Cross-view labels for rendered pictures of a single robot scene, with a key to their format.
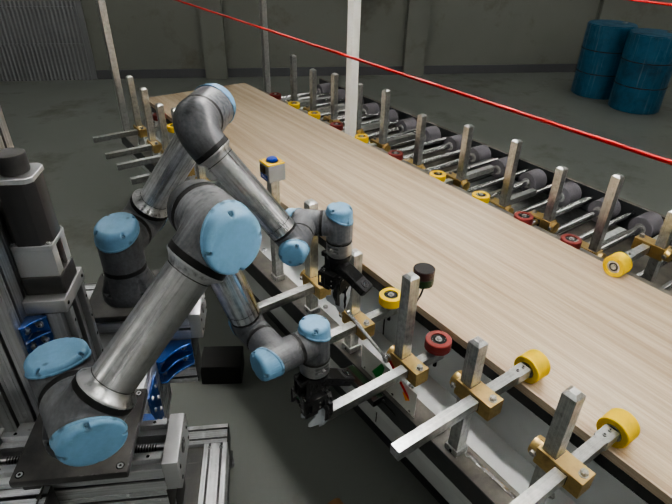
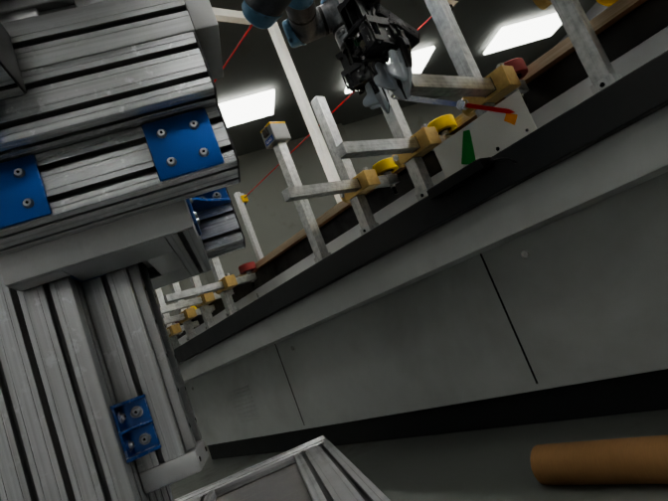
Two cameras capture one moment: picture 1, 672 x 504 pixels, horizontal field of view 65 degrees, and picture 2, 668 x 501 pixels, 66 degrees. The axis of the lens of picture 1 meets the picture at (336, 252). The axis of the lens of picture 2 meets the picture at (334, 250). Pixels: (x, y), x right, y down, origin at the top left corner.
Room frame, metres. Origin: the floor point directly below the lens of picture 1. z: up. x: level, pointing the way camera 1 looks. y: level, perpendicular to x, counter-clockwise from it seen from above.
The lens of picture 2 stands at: (0.05, 0.35, 0.45)
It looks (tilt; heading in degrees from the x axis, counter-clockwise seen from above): 9 degrees up; 355
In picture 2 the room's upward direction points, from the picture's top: 21 degrees counter-clockwise
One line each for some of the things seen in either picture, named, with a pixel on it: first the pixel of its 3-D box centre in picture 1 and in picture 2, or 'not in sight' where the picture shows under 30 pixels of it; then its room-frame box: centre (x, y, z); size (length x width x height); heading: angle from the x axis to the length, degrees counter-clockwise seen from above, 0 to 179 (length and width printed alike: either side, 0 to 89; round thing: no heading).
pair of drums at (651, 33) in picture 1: (622, 64); not in sight; (6.89, -3.56, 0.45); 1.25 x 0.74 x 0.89; 9
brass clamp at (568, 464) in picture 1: (559, 464); not in sight; (0.75, -0.51, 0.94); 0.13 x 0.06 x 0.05; 36
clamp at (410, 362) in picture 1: (407, 363); (488, 91); (1.16, -0.22, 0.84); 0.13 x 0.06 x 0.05; 36
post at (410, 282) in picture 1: (403, 340); (467, 70); (1.17, -0.20, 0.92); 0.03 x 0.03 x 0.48; 36
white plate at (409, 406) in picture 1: (387, 379); (480, 140); (1.18, -0.17, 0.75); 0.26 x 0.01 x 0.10; 36
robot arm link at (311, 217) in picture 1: (303, 224); (304, 24); (1.29, 0.09, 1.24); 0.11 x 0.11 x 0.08; 83
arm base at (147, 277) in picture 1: (127, 277); not in sight; (1.23, 0.59, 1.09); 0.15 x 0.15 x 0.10
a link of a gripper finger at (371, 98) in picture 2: (334, 300); (373, 99); (1.28, 0.00, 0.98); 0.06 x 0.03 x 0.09; 56
